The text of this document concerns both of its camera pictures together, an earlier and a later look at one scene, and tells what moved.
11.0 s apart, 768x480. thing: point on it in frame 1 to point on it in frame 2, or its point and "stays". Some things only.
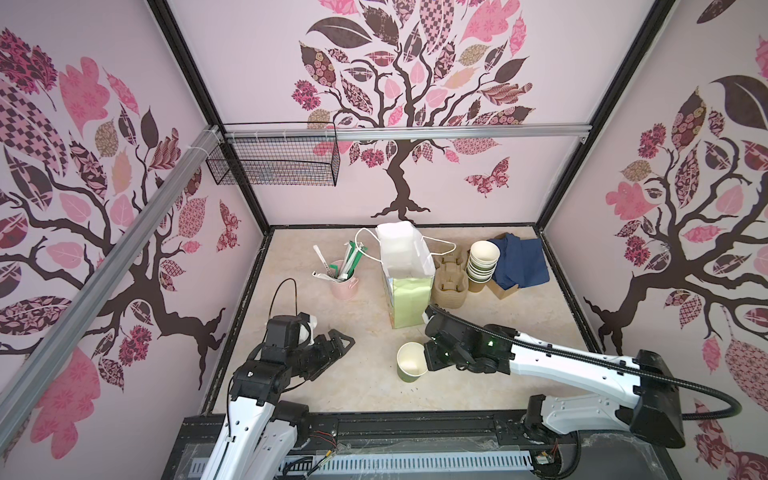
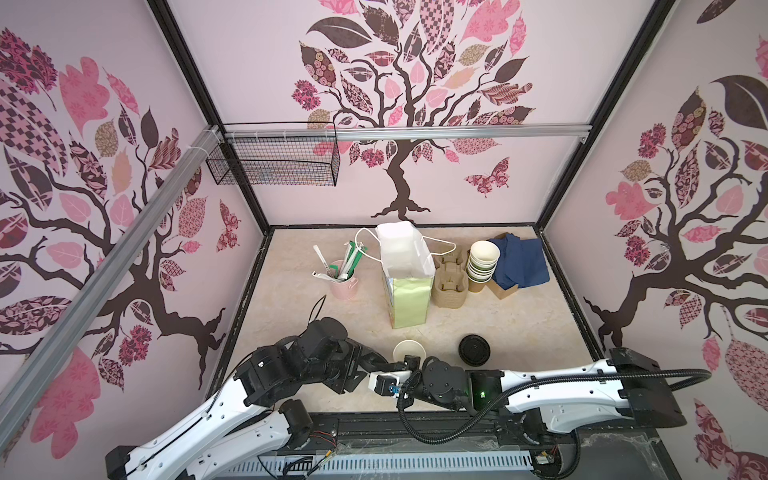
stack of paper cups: [482, 264] stays
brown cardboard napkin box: [498, 290] stays
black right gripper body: [437, 358] to [421, 387]
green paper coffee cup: [411, 362] stays
